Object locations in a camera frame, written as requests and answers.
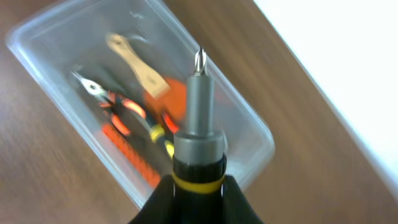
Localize red handled wire cutters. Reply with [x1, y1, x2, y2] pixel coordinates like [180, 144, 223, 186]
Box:
[162, 112, 180, 134]

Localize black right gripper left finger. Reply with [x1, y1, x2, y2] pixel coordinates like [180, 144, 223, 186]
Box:
[129, 175, 174, 224]

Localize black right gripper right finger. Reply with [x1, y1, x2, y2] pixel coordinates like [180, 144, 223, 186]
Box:
[222, 175, 264, 224]

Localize clear plastic container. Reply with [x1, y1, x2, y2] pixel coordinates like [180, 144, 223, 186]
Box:
[7, 0, 275, 207]

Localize orange scraper wooden handle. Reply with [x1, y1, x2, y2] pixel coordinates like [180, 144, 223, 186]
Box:
[106, 33, 187, 121]

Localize yellow black screwdriver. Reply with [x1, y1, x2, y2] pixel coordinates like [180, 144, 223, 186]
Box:
[172, 48, 226, 223]

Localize orange black needle-nose pliers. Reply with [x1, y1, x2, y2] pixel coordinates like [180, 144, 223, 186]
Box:
[71, 71, 150, 136]

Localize red screwdriver bit holder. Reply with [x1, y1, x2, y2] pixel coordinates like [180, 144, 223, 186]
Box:
[102, 123, 160, 188]

